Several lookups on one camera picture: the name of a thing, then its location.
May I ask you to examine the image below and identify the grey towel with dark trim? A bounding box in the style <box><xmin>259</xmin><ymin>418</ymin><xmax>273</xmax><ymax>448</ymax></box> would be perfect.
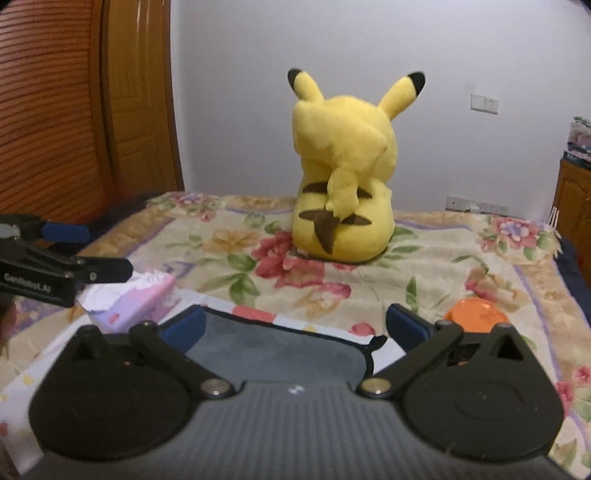
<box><xmin>184</xmin><ymin>306</ymin><xmax>389</xmax><ymax>389</ymax></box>

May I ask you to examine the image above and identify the wooden panel door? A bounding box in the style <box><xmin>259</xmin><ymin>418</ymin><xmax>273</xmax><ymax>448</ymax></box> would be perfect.
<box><xmin>100</xmin><ymin>0</ymin><xmax>185</xmax><ymax>197</ymax></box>

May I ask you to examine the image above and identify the floral blanket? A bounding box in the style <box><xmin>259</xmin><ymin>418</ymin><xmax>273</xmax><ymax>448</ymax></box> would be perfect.
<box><xmin>0</xmin><ymin>191</ymin><xmax>591</xmax><ymax>480</ymax></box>

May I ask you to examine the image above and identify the white wall switch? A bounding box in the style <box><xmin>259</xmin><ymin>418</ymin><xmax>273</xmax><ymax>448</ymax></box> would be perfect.
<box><xmin>470</xmin><ymin>93</ymin><xmax>500</xmax><ymax>116</ymax></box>

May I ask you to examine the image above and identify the orange round disc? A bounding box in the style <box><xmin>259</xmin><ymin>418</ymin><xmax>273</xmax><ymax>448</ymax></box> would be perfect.
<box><xmin>443</xmin><ymin>297</ymin><xmax>509</xmax><ymax>328</ymax></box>

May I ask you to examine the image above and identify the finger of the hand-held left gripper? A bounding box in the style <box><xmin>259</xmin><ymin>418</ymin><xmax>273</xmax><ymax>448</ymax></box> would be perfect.
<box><xmin>69</xmin><ymin>255</ymin><xmax>134</xmax><ymax>285</ymax></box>
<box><xmin>0</xmin><ymin>213</ymin><xmax>93</xmax><ymax>246</ymax></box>

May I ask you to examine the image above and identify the stack of folded clothes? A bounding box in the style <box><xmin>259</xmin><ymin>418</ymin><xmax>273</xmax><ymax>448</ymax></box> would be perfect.
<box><xmin>565</xmin><ymin>115</ymin><xmax>591</xmax><ymax>163</ymax></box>

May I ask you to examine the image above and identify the yellow plush toy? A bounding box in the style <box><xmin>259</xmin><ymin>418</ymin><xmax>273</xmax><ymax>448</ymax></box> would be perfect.
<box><xmin>287</xmin><ymin>68</ymin><xmax>426</xmax><ymax>265</ymax></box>

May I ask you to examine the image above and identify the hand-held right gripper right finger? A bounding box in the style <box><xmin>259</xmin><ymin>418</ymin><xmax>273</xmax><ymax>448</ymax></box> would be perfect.
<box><xmin>358</xmin><ymin>303</ymin><xmax>532</xmax><ymax>400</ymax></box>

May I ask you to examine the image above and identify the pink tissue pack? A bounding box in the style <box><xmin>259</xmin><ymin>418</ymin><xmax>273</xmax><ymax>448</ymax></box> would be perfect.
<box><xmin>75</xmin><ymin>271</ymin><xmax>179</xmax><ymax>334</ymax></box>

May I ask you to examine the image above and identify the louvered wooden door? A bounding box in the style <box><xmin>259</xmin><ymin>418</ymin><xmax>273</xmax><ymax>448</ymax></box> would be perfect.
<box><xmin>0</xmin><ymin>0</ymin><xmax>114</xmax><ymax>224</ymax></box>

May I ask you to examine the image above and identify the wooden cabinet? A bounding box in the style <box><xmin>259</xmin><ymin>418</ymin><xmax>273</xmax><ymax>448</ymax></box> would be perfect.
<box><xmin>549</xmin><ymin>157</ymin><xmax>591</xmax><ymax>261</ymax></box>

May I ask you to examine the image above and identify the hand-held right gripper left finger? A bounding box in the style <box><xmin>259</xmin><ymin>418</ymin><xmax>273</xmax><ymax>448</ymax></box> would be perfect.
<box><xmin>67</xmin><ymin>305</ymin><xmax>236</xmax><ymax>400</ymax></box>

